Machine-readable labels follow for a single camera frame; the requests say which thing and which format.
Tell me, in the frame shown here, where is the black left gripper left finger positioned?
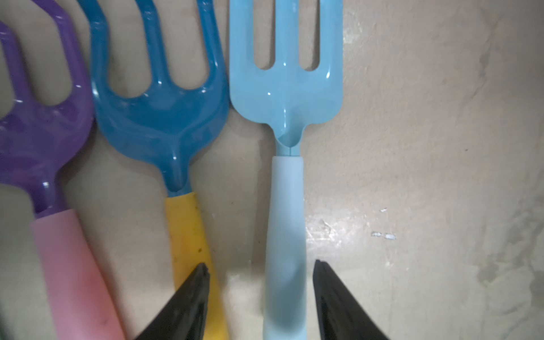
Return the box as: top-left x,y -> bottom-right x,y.
137,262 -> 211,340

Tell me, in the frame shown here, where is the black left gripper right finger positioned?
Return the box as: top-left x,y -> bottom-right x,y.
313,260 -> 388,340

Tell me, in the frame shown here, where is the blue rake yellow handle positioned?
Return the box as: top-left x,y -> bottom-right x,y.
80,1 -> 230,339

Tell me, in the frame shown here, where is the light blue fork rake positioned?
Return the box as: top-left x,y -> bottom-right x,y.
229,1 -> 343,339

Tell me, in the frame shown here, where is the purple rake pink handle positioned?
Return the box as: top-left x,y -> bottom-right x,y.
1,0 -> 125,339

